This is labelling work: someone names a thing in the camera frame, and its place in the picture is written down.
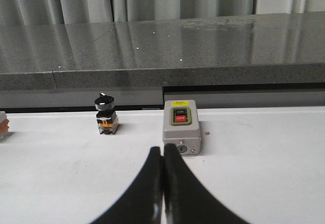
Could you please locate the green push button switch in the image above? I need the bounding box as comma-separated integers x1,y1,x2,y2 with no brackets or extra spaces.
0,111,10,140

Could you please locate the grey on off switch box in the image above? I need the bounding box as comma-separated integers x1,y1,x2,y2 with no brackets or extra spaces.
162,100,202,155

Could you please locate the grey granite counter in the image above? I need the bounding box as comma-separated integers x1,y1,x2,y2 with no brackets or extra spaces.
1,12,324,112

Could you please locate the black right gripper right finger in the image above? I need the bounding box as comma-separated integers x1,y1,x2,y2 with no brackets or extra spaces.
164,144,247,223

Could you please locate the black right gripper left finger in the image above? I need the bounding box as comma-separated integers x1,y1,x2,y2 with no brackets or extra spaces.
93,147,163,223

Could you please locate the black rotary selector switch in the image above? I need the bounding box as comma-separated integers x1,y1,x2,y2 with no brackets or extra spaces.
94,92,119,135

